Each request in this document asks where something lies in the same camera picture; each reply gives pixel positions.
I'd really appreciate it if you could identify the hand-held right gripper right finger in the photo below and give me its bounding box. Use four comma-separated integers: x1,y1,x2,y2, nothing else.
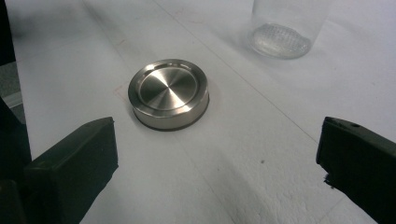
315,116,396,224

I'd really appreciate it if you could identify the white foam board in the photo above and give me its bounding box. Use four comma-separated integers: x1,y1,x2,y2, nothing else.
4,0,396,224

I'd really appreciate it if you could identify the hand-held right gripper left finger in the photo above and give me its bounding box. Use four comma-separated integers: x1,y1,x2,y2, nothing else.
23,116,120,224

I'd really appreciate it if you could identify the clear glass jar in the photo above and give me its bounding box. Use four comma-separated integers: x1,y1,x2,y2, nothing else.
247,0,330,61

